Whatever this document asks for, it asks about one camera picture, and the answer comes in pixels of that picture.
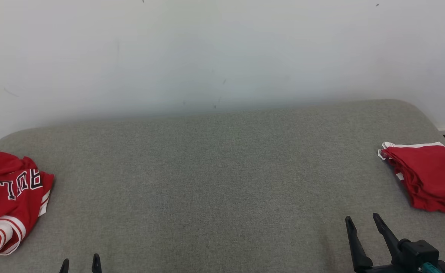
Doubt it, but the red shorts white stripe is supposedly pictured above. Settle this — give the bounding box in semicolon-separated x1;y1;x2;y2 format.
377;141;445;215

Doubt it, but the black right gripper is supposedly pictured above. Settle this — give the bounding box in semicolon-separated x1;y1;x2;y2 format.
345;213;422;273

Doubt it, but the red Bulls jersey white trim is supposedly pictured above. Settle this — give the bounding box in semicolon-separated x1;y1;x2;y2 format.
0;152;55;265

